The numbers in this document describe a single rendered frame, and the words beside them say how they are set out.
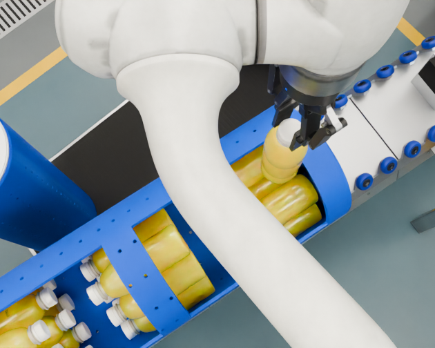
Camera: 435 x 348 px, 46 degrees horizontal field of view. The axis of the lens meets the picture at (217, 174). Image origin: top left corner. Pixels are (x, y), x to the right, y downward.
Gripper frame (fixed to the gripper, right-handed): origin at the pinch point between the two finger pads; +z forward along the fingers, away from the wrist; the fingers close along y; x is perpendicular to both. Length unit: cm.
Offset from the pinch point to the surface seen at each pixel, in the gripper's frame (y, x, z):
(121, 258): 1.6, 33.5, 23.9
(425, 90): 0, -51, 52
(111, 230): 7.5, 32.6, 25.9
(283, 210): -6.7, 1.6, 33.1
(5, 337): 2, 59, 29
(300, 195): -6.1, -3.2, 32.9
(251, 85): 54, -39, 133
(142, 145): 57, 14, 133
